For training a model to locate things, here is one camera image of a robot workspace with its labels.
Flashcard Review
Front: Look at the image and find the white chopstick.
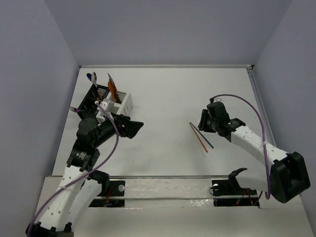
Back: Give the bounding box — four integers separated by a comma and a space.
187, 120, 206, 158

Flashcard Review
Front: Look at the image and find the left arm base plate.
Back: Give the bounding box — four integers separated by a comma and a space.
89, 179, 125, 208

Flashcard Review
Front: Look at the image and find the purple long spoon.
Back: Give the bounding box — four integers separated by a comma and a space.
86, 73, 92, 81

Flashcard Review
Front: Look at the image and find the black-handled steel knife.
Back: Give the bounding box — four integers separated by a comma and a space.
107, 73, 116, 89

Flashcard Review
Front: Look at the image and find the blue chopstick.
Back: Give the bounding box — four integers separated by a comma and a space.
189, 122, 214, 149

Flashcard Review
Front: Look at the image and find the orange chopstick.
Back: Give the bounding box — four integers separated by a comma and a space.
189, 122, 208, 155

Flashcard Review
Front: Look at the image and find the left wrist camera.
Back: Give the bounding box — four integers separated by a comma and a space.
95, 99, 119, 117

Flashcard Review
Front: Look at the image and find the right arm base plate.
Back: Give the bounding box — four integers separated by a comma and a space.
208, 179, 260, 207

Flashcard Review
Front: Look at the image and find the white table edge rail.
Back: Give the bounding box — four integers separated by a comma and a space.
79, 64, 253, 70

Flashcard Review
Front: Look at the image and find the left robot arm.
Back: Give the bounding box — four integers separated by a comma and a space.
26, 113, 144, 237

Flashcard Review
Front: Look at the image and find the iridescent rainbow fork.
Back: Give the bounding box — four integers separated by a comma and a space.
69, 107, 83, 113

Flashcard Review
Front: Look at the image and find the orange-handled knife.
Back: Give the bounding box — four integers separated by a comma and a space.
108, 81, 119, 103

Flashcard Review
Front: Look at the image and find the pink-handled silver spoon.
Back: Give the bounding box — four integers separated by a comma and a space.
91, 72, 102, 102

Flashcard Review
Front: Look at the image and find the black cutlery holder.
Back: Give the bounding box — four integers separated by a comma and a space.
76, 85, 110, 119

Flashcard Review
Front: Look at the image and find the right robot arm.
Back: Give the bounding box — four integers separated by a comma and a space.
198, 101, 311, 203

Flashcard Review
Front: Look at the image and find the white cutlery holder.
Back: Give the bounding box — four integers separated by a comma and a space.
104, 91, 133, 116

